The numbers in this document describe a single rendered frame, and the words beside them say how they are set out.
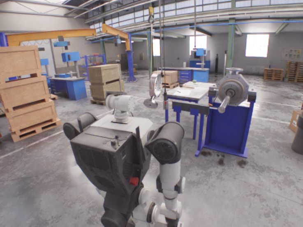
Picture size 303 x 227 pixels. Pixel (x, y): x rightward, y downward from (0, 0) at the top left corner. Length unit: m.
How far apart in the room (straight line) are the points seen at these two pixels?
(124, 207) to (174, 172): 0.29
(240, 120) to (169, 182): 2.25
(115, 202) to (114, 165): 0.31
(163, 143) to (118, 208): 0.41
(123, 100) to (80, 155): 0.25
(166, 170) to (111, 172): 0.22
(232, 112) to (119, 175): 2.41
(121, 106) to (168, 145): 0.24
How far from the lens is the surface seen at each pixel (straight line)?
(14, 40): 7.75
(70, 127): 0.73
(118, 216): 0.79
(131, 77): 9.76
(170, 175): 0.66
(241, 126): 2.83
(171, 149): 0.51
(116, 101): 0.63
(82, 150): 0.57
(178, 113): 2.60
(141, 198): 0.86
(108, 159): 0.52
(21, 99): 4.34
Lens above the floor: 1.64
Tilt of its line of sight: 20 degrees down
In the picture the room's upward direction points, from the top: 2 degrees counter-clockwise
